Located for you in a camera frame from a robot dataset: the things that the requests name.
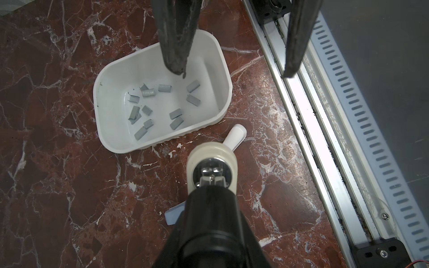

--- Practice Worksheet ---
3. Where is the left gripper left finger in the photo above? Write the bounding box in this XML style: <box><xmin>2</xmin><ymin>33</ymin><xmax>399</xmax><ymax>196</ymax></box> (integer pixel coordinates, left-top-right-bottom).
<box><xmin>151</xmin><ymin>1</ymin><xmax>202</xmax><ymax>78</ymax></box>

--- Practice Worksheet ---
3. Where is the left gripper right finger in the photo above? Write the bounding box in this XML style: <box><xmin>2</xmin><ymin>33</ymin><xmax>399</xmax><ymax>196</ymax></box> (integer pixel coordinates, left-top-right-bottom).
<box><xmin>282</xmin><ymin>0</ymin><xmax>323</xmax><ymax>78</ymax></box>

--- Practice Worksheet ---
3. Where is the white mini stapler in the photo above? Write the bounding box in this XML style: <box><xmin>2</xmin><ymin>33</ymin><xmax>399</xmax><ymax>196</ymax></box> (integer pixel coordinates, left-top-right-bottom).
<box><xmin>223</xmin><ymin>124</ymin><xmax>247</xmax><ymax>151</ymax></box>

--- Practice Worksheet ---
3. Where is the blue mini stapler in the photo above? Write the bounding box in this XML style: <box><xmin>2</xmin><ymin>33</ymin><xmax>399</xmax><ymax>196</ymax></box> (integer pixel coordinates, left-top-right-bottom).
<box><xmin>164</xmin><ymin>202</ymin><xmax>185</xmax><ymax>226</ymax></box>

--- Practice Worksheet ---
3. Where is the grey staple strip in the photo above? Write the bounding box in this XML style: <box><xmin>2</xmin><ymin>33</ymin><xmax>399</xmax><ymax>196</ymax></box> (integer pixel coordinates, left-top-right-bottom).
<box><xmin>170</xmin><ymin>116</ymin><xmax>184</xmax><ymax>130</ymax></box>
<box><xmin>187</xmin><ymin>80</ymin><xmax>201</xmax><ymax>93</ymax></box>
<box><xmin>169</xmin><ymin>108</ymin><xmax>182</xmax><ymax>119</ymax></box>
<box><xmin>158</xmin><ymin>84</ymin><xmax>172</xmax><ymax>93</ymax></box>
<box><xmin>134</xmin><ymin>126</ymin><xmax>147</xmax><ymax>140</ymax></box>
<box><xmin>186</xmin><ymin>94</ymin><xmax>201</xmax><ymax>107</ymax></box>

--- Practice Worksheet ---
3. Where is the white plastic tray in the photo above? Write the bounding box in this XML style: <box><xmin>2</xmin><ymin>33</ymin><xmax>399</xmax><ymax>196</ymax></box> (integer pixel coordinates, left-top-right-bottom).
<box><xmin>93</xmin><ymin>30</ymin><xmax>233</xmax><ymax>154</ymax></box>

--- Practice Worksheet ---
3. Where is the white slotted cable duct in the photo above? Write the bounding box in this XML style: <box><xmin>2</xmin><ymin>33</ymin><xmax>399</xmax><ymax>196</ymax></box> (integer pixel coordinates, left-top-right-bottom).
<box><xmin>311</xmin><ymin>15</ymin><xmax>429</xmax><ymax>260</ymax></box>

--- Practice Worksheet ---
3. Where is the aluminium front rail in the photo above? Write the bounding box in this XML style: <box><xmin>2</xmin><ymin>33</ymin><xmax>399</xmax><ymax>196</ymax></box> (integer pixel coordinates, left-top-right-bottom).
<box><xmin>242</xmin><ymin>0</ymin><xmax>429</xmax><ymax>268</ymax></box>

